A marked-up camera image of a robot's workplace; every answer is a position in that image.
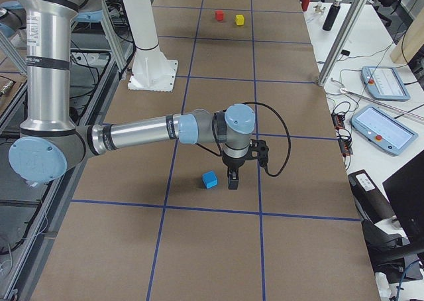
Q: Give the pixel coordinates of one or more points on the blue wooden block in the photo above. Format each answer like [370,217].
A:
[209,179]

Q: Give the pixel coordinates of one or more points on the teach pendant tablet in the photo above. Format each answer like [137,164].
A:
[382,130]
[384,83]

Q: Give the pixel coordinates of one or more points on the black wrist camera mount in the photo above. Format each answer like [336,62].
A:
[258,150]

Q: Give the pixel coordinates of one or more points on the yellow wooden block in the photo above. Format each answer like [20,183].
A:
[239,20]

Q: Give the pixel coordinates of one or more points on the near teach pendant tablet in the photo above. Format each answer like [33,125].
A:
[382,130]

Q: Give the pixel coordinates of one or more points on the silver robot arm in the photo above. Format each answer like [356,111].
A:
[50,143]

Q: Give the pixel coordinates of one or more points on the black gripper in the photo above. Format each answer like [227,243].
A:
[232,164]

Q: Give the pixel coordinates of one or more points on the brown paper table cover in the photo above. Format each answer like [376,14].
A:
[142,225]

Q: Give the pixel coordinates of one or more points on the orange black electronics box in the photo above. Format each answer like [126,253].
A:
[344,137]

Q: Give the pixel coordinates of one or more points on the white pedestal column base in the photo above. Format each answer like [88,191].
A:
[151,70]

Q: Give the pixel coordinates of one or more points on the black water bottle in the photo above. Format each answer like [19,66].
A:
[332,15]

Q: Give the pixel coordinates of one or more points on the far teach pendant tablet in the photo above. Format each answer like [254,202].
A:
[384,83]

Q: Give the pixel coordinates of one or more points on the metal rod on desk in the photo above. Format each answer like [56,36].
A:
[401,112]

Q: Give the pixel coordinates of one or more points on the aluminium frame post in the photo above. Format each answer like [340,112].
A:
[352,15]

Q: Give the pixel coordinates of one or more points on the red wooden block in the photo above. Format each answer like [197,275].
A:
[219,15]

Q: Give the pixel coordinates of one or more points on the black monitor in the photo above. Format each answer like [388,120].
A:
[404,189]

